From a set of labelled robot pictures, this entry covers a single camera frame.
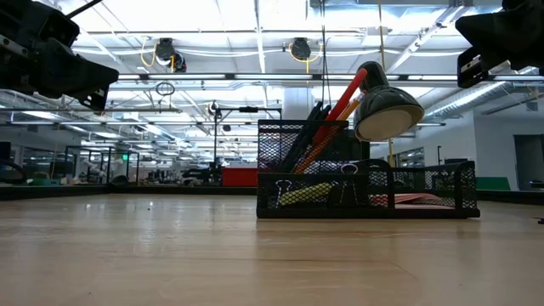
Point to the black pen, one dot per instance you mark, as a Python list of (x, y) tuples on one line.
[(312, 117), (325, 112)]

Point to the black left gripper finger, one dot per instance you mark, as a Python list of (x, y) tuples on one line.
[(76, 74)]

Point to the black overhead camera rig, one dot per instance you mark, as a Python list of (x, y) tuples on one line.
[(248, 109)]

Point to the green panel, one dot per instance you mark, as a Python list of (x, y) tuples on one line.
[(495, 183)]

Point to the yellow eraser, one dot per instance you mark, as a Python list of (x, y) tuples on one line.
[(306, 193)]

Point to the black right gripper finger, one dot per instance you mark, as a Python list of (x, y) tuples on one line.
[(514, 34)]

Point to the yellow pencil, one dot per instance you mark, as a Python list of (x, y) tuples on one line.
[(355, 104), (346, 111)]

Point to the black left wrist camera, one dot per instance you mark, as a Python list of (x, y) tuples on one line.
[(55, 25)]

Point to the black mesh desk organizer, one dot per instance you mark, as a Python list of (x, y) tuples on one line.
[(323, 211)]

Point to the black frame workcell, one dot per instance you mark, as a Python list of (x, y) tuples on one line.
[(89, 147)]

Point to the black binder clip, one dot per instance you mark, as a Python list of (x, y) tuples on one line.
[(283, 181), (349, 165)]

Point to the black desk lamp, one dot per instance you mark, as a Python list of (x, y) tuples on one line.
[(387, 102)]

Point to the red crate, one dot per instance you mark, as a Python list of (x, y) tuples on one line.
[(240, 177)]

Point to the black computer monitor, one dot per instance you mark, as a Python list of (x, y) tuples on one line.
[(355, 151)]

